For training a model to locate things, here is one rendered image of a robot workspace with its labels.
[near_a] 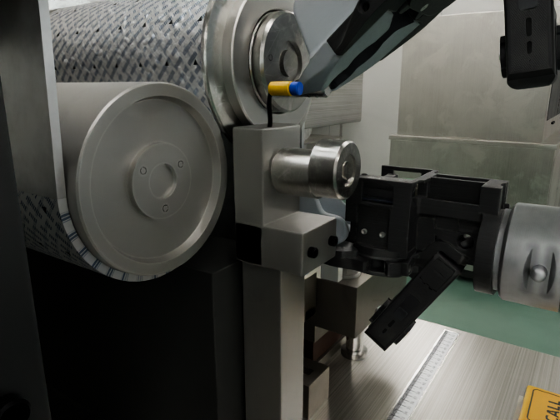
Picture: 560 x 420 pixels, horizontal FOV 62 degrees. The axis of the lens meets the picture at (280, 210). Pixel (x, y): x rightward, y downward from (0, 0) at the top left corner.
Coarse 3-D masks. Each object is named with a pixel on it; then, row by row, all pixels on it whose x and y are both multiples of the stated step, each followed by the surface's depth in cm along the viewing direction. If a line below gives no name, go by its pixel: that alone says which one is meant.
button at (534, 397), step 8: (528, 392) 48; (536, 392) 48; (544, 392) 48; (552, 392) 48; (528, 400) 47; (536, 400) 47; (544, 400) 47; (552, 400) 47; (528, 408) 46; (536, 408) 46; (544, 408) 46; (552, 408) 46; (520, 416) 45; (528, 416) 45; (536, 416) 45; (544, 416) 45; (552, 416) 45
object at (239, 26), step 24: (240, 0) 32; (264, 0) 34; (288, 0) 36; (240, 24) 32; (240, 48) 32; (240, 72) 32; (240, 96) 33; (240, 120) 35; (264, 120) 36; (288, 120) 38
